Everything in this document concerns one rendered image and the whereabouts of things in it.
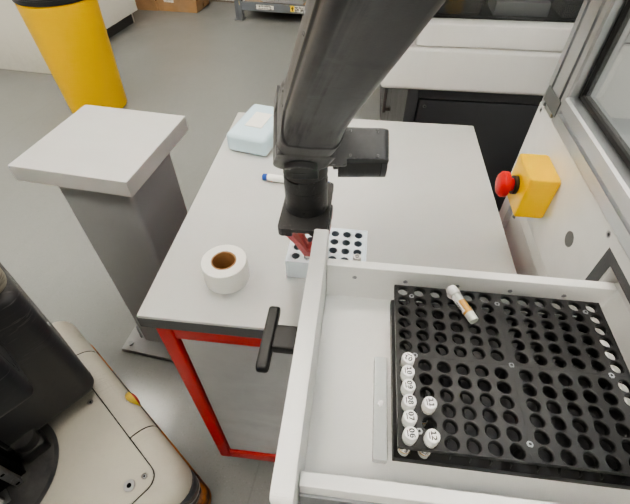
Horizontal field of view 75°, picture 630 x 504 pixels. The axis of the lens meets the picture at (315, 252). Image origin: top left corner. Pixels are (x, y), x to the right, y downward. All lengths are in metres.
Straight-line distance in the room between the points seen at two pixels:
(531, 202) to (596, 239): 0.13
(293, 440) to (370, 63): 0.27
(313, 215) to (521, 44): 0.73
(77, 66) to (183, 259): 2.22
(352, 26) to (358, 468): 0.37
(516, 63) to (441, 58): 0.17
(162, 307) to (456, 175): 0.62
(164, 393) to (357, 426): 1.07
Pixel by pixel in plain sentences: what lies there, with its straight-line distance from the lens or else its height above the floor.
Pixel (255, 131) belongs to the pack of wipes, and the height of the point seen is 0.80.
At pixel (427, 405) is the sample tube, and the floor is 0.91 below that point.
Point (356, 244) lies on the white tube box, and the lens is 0.67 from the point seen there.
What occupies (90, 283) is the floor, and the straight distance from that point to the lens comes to 1.85.
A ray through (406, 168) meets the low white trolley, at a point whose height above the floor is 0.76.
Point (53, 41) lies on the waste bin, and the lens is 2.81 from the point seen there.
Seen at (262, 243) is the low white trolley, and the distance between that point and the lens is 0.71.
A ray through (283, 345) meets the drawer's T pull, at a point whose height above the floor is 0.91.
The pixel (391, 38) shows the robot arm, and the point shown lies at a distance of 0.23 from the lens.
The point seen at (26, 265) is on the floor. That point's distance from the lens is 2.07.
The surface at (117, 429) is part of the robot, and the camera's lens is 1.14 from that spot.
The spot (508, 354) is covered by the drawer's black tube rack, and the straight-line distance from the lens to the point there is 0.46.
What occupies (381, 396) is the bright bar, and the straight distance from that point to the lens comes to 0.46.
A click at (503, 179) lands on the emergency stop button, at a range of 0.69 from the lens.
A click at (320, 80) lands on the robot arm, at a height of 1.16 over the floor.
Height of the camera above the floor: 1.26
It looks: 47 degrees down
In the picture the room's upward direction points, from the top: straight up
